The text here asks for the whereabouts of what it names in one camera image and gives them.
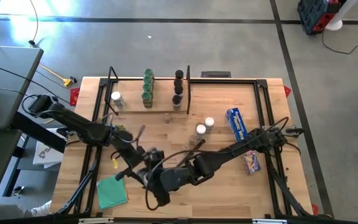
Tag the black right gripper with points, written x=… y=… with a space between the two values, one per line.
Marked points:
x=162 y=186

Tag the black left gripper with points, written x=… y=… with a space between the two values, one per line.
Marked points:
x=152 y=158

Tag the green-lid spice jars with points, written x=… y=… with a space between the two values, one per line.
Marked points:
x=146 y=96

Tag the black-lid spice jars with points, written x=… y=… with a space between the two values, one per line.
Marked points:
x=176 y=99

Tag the green lid herb jar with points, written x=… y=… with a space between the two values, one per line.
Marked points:
x=147 y=87
x=148 y=73
x=148 y=80

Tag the purple label jar black lid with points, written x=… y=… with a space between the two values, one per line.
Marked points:
x=178 y=90

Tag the red spice jar black lid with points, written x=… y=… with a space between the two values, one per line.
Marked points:
x=178 y=82

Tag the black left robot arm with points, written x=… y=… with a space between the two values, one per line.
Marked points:
x=85 y=129

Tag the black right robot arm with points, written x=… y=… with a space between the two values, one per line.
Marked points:
x=216 y=160

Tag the teal folded cloth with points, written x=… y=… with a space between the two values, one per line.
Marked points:
x=110 y=191

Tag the white printed paper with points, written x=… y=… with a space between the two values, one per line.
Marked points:
x=47 y=154

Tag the blue plastic wrap box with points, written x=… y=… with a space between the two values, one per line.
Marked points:
x=236 y=123

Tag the person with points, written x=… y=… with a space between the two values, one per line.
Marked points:
x=40 y=209

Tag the grey side desk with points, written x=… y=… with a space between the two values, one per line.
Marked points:
x=5 y=77

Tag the black and red tool case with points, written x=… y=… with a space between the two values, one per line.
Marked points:
x=312 y=14

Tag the white round stand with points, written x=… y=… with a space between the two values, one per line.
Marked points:
x=334 y=25

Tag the wooden shelf with black frame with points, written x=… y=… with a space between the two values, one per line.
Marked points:
x=132 y=93

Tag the red corner bracket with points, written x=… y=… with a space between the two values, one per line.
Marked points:
x=315 y=209
x=287 y=91
x=75 y=95

